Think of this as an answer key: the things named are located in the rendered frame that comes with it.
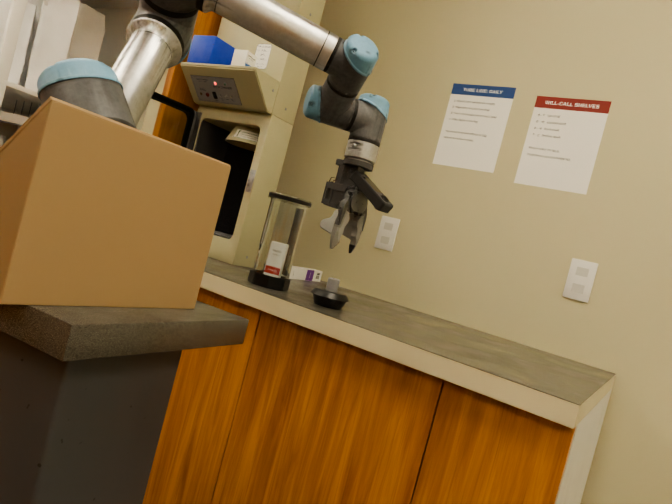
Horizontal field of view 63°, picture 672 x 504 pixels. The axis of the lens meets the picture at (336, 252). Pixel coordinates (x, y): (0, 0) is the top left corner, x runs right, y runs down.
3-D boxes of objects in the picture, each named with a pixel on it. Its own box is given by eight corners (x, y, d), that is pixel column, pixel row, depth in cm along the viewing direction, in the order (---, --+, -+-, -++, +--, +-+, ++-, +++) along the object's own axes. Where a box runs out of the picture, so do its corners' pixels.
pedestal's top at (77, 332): (62, 362, 56) (72, 324, 56) (-101, 280, 70) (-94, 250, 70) (243, 344, 85) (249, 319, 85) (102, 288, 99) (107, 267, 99)
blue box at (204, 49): (208, 75, 181) (215, 48, 181) (230, 76, 176) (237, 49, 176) (186, 62, 173) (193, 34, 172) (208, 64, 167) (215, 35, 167)
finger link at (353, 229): (340, 246, 136) (343, 209, 133) (360, 251, 133) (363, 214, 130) (333, 248, 134) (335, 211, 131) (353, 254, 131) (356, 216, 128)
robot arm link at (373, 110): (352, 94, 130) (384, 105, 133) (340, 139, 130) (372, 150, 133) (363, 88, 123) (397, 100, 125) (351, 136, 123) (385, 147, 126)
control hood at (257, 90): (198, 104, 183) (206, 75, 183) (272, 114, 166) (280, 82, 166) (172, 92, 173) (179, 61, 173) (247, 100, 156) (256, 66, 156)
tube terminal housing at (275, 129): (215, 250, 205) (268, 49, 204) (282, 272, 188) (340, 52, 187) (163, 241, 184) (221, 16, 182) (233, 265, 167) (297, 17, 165)
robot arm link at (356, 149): (384, 150, 129) (368, 140, 122) (379, 169, 129) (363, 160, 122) (357, 146, 133) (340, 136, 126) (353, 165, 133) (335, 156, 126)
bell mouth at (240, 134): (248, 151, 194) (252, 136, 194) (287, 158, 185) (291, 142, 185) (213, 136, 179) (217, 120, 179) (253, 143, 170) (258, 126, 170)
